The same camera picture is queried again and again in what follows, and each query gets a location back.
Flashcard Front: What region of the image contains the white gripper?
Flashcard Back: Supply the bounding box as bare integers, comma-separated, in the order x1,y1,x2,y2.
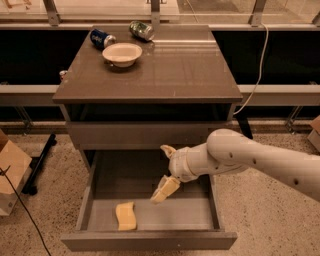
150,145,198,204

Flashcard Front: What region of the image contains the yellow sponge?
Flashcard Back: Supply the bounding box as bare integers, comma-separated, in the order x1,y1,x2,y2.
116,202,137,231

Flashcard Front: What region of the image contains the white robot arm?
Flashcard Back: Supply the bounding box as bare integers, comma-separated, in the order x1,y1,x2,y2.
151,129,320,204

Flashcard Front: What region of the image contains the closed grey middle drawer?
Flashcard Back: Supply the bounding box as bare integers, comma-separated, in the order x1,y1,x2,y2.
66,121,232,150

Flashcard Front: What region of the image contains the open grey bottom drawer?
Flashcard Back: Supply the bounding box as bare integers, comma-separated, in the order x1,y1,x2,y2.
61,150,237,251

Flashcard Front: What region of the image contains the grey drawer cabinet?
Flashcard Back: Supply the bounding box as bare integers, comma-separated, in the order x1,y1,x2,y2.
52,23,244,174

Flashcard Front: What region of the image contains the black stand foot right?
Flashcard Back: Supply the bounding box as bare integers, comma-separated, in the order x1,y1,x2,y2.
236,116,253,139

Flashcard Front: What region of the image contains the black stand foot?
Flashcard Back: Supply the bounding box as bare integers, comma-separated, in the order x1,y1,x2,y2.
22,134,57,195
236,116,253,139

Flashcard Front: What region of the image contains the white bowl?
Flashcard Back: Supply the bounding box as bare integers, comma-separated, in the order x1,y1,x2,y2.
102,43,143,68

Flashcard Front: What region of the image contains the green soda can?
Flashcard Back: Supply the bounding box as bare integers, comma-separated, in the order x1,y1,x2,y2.
129,21,154,42

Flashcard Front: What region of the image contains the black stand foot left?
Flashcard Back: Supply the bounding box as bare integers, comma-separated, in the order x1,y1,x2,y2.
22,134,57,195

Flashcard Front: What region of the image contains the red can behind cabinet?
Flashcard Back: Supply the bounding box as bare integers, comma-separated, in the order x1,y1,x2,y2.
59,70,68,81

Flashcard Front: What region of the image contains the blue soda can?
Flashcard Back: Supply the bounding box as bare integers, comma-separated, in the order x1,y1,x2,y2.
90,29,116,50

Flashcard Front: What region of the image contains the box at right edge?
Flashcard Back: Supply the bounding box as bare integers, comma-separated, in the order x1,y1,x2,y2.
308,115,320,152

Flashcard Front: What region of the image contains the cardboard box left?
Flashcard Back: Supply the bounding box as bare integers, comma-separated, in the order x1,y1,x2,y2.
0,130,32,216

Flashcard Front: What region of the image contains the metal railing frame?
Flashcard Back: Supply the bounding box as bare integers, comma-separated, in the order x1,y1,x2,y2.
1,0,319,114

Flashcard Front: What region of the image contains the black cable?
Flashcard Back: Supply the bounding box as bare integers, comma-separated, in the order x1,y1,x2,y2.
0,165,53,256

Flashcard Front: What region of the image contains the white cable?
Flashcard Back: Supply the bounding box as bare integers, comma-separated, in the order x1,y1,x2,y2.
232,23,270,117

